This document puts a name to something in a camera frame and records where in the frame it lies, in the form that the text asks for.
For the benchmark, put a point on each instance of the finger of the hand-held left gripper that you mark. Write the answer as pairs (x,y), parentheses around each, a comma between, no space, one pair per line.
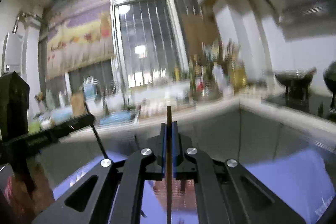
(78,123)

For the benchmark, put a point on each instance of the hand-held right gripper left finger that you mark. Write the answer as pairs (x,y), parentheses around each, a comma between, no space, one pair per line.
(164,158)

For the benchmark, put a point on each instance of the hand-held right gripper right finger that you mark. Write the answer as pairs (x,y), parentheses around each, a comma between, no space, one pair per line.
(174,158)

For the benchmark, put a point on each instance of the pink plastic utensil basket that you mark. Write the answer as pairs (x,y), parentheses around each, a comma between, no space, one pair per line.
(183,197)

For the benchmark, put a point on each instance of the single brown chopstick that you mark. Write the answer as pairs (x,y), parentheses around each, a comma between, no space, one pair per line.
(169,115)

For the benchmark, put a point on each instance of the person's left hand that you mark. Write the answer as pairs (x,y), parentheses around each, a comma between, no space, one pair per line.
(42,182)

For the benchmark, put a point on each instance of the wooden cutting board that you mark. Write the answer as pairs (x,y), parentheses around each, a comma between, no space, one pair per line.
(77,103)

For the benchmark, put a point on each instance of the blue plate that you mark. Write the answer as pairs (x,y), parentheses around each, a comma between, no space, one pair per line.
(115,117)

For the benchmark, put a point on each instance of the white water heater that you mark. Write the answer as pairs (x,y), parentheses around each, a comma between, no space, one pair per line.
(11,53)

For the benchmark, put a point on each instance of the row of sauce bottles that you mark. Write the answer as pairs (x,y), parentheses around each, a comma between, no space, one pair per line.
(191,77)

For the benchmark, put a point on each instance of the fruit print window blind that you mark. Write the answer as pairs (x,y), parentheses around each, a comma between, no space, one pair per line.
(78,35)

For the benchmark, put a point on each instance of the white plastic jug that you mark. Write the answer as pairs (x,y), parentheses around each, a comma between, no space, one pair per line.
(218,78)

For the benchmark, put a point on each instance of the kitchen counter with grey cabinets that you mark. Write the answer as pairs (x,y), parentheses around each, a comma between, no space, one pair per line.
(262,129)

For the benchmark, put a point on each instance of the blue printed tablecloth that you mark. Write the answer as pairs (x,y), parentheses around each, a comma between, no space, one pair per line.
(275,174)

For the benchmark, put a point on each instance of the yellow cooking oil bottle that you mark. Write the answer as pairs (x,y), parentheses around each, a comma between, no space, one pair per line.
(240,77)

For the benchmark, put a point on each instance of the barred window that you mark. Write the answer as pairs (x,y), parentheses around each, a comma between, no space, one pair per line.
(149,37)

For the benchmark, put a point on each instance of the pile of snack bags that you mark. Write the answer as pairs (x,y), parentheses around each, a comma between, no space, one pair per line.
(220,49)

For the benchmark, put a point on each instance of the brown wooden panel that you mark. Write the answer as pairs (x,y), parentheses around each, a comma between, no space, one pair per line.
(199,32)

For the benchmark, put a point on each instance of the black gas stove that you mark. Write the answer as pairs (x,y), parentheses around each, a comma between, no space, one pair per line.
(302,103)

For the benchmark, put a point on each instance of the black lidded wok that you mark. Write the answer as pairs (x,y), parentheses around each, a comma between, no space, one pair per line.
(330,77)

